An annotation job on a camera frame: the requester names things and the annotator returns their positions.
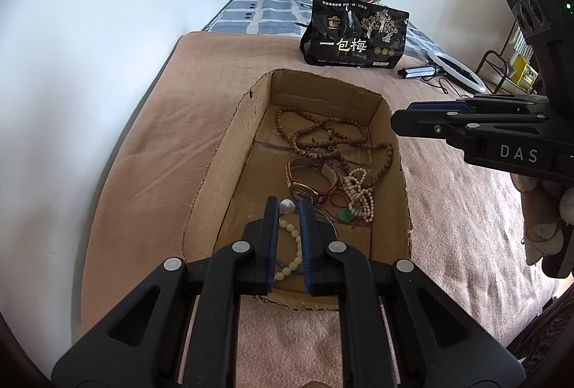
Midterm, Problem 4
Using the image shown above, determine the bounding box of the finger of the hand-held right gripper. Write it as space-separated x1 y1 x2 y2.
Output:
390 109 552 145
407 96 550 113

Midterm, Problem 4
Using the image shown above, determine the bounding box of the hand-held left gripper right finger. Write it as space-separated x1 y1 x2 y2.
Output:
298 197 526 388

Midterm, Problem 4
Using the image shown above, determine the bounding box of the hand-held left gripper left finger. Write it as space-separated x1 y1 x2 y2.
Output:
50 196 281 388

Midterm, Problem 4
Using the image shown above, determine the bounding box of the cream bead bracelet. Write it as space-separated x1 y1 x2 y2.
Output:
273 199 306 281

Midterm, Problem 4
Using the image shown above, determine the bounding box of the green jade pendant red cord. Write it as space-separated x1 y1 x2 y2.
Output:
329 191 373 230

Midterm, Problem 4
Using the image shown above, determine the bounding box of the wooden bead necklace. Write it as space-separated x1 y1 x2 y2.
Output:
274 105 394 180

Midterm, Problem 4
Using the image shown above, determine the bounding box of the cardboard box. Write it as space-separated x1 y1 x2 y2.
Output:
182 69 413 312

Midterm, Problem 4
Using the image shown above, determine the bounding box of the person's right hand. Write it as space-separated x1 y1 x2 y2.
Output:
515 176 574 265

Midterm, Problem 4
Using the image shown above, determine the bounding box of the thin metal bangle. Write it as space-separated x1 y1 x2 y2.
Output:
314 209 339 238

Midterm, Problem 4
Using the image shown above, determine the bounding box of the black folded tripod stand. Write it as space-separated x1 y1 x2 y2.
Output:
397 64 442 80

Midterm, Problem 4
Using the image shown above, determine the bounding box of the black metal rack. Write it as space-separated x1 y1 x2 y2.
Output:
476 18 545 95

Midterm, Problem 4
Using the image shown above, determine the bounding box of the yellow box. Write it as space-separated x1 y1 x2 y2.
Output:
511 56 539 86

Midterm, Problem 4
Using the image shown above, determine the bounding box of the black snack bag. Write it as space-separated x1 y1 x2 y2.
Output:
300 0 410 70

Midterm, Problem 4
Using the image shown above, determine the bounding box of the blue patterned bedsheet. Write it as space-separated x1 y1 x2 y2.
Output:
202 0 442 57

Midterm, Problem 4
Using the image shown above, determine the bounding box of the black cable with remote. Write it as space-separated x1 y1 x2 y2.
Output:
433 76 462 96

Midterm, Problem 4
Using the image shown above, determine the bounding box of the gold wristwatch brown strap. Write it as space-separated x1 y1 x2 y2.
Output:
287 156 339 206

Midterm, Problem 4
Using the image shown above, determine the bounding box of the white ring light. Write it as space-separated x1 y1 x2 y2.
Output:
426 51 489 94

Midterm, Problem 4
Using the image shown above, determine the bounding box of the white pearl necklace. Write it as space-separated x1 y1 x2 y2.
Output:
343 167 376 224

